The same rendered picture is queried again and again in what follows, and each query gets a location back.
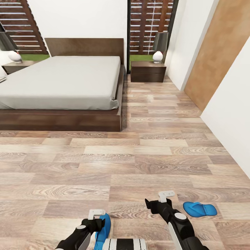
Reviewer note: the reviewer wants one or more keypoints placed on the sandal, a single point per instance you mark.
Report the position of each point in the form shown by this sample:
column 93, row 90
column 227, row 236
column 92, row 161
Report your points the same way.
column 195, row 209
column 101, row 236

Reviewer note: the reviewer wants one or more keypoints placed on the robot trunk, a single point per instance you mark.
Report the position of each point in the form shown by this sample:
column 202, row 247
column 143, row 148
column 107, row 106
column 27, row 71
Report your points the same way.
column 125, row 244

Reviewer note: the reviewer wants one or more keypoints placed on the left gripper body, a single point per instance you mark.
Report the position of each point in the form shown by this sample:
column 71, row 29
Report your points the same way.
column 96, row 224

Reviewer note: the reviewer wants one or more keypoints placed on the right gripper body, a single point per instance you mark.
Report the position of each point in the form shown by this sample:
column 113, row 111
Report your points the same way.
column 158, row 207

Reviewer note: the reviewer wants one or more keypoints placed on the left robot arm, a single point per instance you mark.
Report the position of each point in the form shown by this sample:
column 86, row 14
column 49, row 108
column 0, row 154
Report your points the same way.
column 80, row 238

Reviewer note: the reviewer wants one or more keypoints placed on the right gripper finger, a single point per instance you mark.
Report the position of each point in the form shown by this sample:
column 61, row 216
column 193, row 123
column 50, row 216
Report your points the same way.
column 148, row 203

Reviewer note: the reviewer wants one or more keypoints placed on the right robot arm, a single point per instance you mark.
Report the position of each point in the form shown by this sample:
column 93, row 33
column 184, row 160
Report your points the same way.
column 180, row 228

